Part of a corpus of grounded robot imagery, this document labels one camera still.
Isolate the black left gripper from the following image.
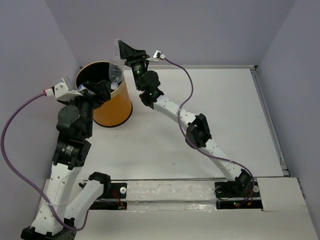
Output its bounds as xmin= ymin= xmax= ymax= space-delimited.
xmin=63 ymin=79 xmax=111 ymax=137

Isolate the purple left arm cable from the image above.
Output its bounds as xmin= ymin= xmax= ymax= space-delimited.
xmin=0 ymin=91 xmax=88 ymax=232

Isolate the clear plastic bottle blue cap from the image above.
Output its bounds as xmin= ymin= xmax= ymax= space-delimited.
xmin=108 ymin=39 xmax=124 ymax=91

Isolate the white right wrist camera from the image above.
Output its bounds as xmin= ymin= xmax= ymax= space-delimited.
xmin=146 ymin=50 xmax=166 ymax=62

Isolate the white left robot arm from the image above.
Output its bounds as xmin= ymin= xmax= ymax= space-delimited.
xmin=21 ymin=78 xmax=112 ymax=240

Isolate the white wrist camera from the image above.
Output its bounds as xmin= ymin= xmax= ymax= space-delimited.
xmin=146 ymin=50 xmax=166 ymax=62
xmin=43 ymin=77 xmax=83 ymax=102

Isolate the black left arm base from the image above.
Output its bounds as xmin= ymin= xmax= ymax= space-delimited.
xmin=90 ymin=181 xmax=128 ymax=211

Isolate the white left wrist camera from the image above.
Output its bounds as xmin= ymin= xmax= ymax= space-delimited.
xmin=43 ymin=77 xmax=83 ymax=102

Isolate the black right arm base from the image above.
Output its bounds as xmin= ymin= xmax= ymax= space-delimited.
xmin=214 ymin=180 xmax=263 ymax=210

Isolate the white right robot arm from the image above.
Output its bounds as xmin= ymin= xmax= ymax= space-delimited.
xmin=117 ymin=40 xmax=254 ymax=196

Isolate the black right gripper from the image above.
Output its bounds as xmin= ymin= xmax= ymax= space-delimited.
xmin=118 ymin=39 xmax=150 ymax=91

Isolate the orange cylindrical bin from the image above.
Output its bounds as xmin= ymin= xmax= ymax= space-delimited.
xmin=75 ymin=61 xmax=133 ymax=128

